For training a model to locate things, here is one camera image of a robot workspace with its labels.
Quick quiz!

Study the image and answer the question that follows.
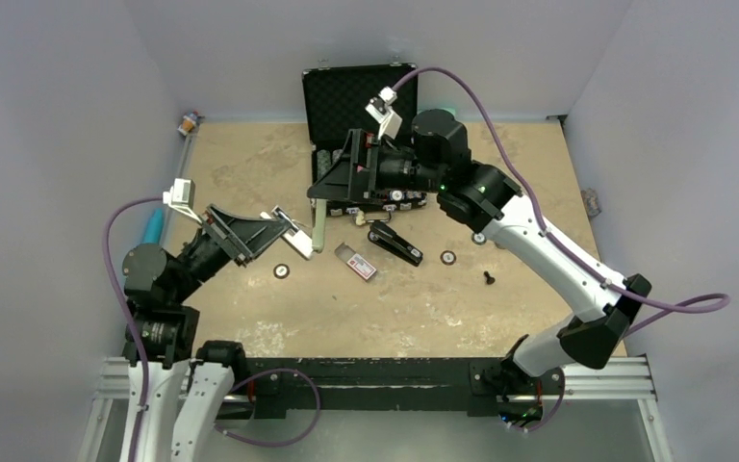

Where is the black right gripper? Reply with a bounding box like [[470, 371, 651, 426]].
[[308, 130, 445, 205]]

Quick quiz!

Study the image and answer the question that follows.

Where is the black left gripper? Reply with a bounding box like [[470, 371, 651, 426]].
[[169, 202, 289, 302]]

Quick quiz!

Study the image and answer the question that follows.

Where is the black stapler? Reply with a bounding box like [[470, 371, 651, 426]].
[[368, 221, 423, 267]]

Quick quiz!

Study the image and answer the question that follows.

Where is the pale green stapler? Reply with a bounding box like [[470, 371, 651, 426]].
[[311, 199, 327, 253]]

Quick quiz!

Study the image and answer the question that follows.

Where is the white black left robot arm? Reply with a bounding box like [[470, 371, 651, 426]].
[[120, 205, 297, 461]]

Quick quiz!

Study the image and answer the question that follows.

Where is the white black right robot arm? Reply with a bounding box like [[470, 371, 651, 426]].
[[307, 110, 651, 392]]

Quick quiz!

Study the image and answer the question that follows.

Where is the green chip stack left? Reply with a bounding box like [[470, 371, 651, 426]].
[[316, 150, 334, 181]]

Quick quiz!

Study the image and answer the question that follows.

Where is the left poker chip on table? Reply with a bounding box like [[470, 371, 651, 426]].
[[272, 264, 291, 279]]

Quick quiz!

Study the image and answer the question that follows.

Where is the poker chip on table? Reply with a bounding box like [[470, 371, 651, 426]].
[[440, 250, 456, 266], [272, 264, 291, 279]]

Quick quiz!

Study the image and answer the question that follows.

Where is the brown chip stack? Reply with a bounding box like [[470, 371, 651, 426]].
[[407, 192, 427, 207]]

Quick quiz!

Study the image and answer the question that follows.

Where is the black poker chip case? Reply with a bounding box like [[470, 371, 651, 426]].
[[301, 63, 428, 217]]

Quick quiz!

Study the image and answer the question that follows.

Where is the right poker chip on table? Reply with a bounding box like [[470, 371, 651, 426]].
[[440, 250, 456, 266]]

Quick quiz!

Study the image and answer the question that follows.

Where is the mint green flashlight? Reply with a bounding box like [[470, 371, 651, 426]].
[[440, 107, 457, 118]]

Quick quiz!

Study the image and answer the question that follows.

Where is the small orange bottle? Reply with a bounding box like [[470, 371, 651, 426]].
[[177, 111, 201, 137]]

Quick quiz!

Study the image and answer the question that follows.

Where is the small black screw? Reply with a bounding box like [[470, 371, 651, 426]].
[[483, 271, 496, 285]]

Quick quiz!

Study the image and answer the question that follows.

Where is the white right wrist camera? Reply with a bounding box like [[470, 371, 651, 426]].
[[366, 87, 403, 140]]

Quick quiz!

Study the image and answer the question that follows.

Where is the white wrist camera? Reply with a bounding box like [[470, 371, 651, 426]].
[[366, 87, 403, 140], [162, 178, 203, 225]]

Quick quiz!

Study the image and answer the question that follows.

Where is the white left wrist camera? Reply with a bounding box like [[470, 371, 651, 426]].
[[162, 178, 203, 225]]

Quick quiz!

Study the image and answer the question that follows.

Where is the teal blue handle tool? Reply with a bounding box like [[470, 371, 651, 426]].
[[140, 208, 165, 244]]

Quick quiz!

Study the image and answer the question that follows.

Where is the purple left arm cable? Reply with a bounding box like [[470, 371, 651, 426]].
[[101, 195, 166, 462]]

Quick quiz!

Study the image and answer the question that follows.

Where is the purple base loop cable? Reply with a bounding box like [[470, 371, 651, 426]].
[[214, 367, 322, 449]]

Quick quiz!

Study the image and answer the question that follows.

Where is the grey object at right wall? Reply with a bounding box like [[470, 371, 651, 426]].
[[580, 189, 602, 218]]

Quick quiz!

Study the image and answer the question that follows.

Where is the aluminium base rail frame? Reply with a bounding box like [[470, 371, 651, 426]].
[[78, 357, 673, 461]]

